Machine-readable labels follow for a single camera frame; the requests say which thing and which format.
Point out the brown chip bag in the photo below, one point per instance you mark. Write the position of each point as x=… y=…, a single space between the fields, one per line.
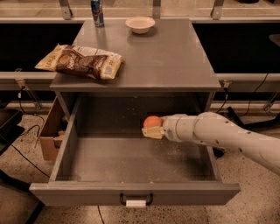
x=82 y=61

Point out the orange fruit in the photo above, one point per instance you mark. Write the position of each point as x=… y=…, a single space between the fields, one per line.
x=153 y=121

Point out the grey cabinet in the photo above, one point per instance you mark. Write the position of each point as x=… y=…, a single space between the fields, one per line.
x=169 y=58

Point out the black white drawer handle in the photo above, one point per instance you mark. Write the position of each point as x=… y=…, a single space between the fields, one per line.
x=136 y=201

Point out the white bowl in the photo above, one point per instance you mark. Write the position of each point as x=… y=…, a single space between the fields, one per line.
x=140 y=25

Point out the blue drink can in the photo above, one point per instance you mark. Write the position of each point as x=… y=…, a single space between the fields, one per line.
x=97 y=13

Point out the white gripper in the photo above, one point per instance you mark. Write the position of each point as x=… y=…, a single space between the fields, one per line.
x=172 y=128

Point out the cardboard box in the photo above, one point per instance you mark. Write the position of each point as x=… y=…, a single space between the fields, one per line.
x=52 y=133

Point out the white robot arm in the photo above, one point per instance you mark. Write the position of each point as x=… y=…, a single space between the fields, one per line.
x=215 y=130

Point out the open grey top drawer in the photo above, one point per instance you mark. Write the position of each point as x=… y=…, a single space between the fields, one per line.
x=104 y=154

